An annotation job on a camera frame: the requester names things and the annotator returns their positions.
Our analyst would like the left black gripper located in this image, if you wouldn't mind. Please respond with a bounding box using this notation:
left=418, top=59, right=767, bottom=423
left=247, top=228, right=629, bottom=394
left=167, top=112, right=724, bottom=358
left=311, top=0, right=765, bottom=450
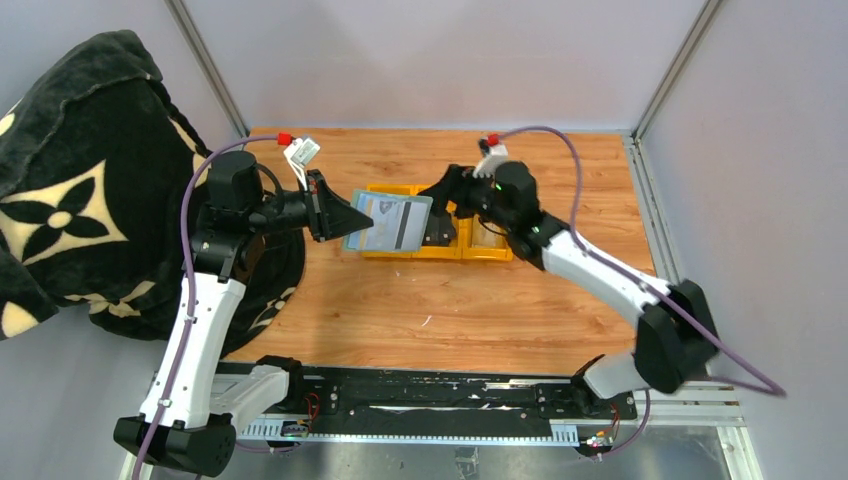
left=248, top=170, right=374, bottom=242

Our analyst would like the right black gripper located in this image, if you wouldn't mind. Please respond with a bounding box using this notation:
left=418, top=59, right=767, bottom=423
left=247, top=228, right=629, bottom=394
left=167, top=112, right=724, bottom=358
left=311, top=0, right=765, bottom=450
left=415, top=165, right=514, bottom=232

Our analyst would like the mint green card holder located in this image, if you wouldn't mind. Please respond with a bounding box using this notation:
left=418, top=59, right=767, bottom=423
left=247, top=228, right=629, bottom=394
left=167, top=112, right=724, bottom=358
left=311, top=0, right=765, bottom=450
left=341, top=189, right=435, bottom=255

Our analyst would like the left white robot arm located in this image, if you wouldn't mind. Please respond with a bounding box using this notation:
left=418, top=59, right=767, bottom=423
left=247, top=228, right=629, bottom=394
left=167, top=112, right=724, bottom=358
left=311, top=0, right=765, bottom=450
left=113, top=151, right=373, bottom=477

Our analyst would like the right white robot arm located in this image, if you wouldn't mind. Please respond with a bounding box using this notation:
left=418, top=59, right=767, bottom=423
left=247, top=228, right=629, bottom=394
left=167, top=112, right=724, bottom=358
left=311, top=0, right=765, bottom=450
left=421, top=161, right=718, bottom=418

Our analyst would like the black card holder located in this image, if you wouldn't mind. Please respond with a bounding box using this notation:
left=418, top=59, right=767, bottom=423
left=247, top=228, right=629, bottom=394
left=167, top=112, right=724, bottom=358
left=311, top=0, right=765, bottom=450
left=422, top=212, right=457, bottom=247

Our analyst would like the tan card holder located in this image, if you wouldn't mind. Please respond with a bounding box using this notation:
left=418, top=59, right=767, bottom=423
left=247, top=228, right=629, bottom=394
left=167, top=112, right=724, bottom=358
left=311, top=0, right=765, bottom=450
left=471, top=222, right=507, bottom=249

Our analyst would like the yellow three-compartment bin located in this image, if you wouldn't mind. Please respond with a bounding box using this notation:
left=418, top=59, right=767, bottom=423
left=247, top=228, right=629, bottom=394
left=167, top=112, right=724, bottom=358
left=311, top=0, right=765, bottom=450
left=342, top=184, right=513, bottom=261

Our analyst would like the black floral blanket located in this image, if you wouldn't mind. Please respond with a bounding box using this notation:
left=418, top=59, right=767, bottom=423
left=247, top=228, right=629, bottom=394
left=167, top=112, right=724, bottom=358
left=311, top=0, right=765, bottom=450
left=0, top=29, right=307, bottom=344

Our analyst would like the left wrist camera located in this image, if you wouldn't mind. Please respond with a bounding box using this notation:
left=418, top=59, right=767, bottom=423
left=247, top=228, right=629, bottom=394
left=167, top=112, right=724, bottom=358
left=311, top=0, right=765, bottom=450
left=283, top=136, right=321, bottom=188

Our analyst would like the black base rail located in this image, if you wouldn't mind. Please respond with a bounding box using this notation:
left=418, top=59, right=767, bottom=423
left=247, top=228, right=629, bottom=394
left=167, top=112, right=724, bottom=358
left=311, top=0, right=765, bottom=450
left=240, top=366, right=637, bottom=446

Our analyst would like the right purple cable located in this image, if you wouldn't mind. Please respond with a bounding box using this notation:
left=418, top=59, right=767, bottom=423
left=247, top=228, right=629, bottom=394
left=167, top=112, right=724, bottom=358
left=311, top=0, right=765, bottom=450
left=485, top=125, right=788, bottom=458

